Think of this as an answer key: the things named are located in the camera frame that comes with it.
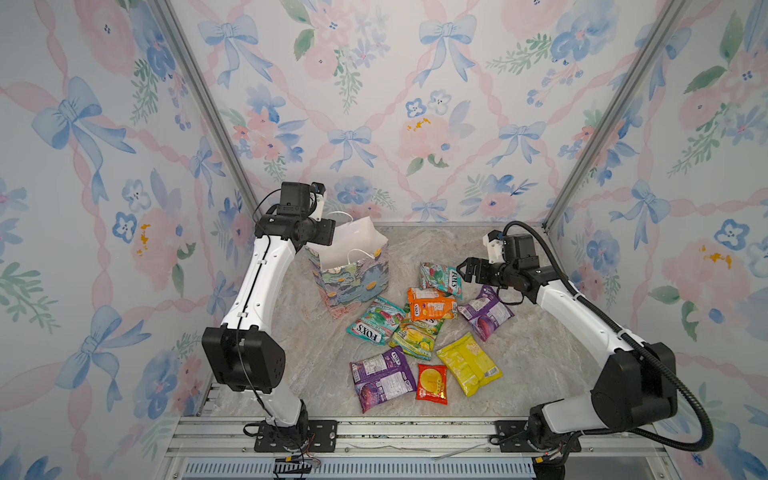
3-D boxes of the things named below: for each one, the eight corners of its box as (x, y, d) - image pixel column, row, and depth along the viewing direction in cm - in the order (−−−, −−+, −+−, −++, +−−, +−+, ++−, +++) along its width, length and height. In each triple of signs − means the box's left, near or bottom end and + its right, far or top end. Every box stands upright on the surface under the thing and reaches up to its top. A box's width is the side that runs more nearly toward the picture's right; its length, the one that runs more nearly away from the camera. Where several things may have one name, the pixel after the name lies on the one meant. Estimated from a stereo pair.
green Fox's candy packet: (348, 333, 93) (347, 328, 90) (376, 299, 100) (376, 294, 98) (378, 354, 89) (378, 349, 86) (405, 317, 96) (406, 312, 94)
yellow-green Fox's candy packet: (387, 347, 90) (387, 343, 88) (401, 312, 97) (401, 308, 95) (430, 363, 87) (431, 360, 85) (441, 326, 94) (443, 322, 92)
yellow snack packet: (468, 398, 81) (470, 396, 79) (437, 352, 89) (438, 349, 87) (501, 376, 85) (504, 373, 83) (469, 334, 93) (471, 330, 91)
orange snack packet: (408, 320, 96) (409, 316, 93) (407, 292, 102) (407, 287, 100) (457, 320, 96) (458, 316, 93) (452, 292, 102) (454, 287, 100)
